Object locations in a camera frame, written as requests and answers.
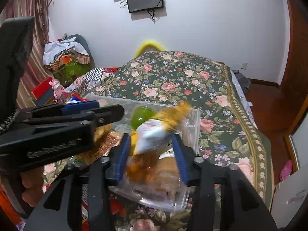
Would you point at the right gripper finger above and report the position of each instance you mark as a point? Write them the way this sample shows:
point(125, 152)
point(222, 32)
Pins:
point(101, 116)
point(63, 109)

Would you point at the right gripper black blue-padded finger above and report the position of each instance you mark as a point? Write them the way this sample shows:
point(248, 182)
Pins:
point(60, 207)
point(241, 206)

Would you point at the yellow white noodle snack bag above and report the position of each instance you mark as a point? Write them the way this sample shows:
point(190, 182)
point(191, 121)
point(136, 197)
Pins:
point(151, 139)

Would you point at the brown cracker sleeve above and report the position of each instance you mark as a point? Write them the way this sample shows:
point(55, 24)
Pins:
point(166, 174)

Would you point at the blue white snack packet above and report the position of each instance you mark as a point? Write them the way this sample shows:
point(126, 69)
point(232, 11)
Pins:
point(75, 98)

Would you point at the purple coconut roll packet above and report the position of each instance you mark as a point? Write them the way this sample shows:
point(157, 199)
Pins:
point(171, 191)

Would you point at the person's hand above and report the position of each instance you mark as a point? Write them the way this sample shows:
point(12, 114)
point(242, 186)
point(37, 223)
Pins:
point(33, 183)

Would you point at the orange peanut brittle packet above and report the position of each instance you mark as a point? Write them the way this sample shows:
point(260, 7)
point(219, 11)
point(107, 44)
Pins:
point(103, 131)

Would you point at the pink plush toy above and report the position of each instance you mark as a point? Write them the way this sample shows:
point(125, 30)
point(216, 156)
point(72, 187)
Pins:
point(57, 88)

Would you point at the red box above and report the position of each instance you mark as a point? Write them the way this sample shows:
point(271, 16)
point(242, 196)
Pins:
point(41, 89)

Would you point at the red snack bag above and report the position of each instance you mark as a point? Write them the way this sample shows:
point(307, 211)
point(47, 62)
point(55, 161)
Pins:
point(84, 215)

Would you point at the white suitcase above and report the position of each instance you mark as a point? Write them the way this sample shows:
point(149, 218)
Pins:
point(288, 197)

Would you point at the pile of clothes and bags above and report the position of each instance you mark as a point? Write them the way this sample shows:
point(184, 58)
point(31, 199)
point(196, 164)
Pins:
point(67, 59)

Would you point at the pink slipper on floor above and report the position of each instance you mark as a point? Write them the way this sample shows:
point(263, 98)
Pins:
point(286, 171)

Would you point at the floral green bed quilt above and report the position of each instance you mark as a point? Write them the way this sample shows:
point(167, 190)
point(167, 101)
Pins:
point(227, 132)

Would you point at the yellow foam tube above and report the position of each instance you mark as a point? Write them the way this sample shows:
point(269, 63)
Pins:
point(148, 45)

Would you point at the clear plastic storage box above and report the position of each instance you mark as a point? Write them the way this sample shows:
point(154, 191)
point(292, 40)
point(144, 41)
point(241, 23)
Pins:
point(141, 193)

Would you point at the striped red gold curtain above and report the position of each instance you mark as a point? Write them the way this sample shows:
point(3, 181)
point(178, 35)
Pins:
point(34, 73)

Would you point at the grey backpack on floor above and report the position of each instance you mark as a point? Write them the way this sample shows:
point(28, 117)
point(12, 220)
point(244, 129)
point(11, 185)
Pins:
point(242, 80)

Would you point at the wooden door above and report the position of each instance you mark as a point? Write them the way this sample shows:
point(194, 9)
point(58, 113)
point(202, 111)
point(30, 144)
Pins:
point(294, 81)

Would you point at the white wall socket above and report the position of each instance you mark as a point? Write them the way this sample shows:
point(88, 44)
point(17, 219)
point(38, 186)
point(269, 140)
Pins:
point(244, 66)

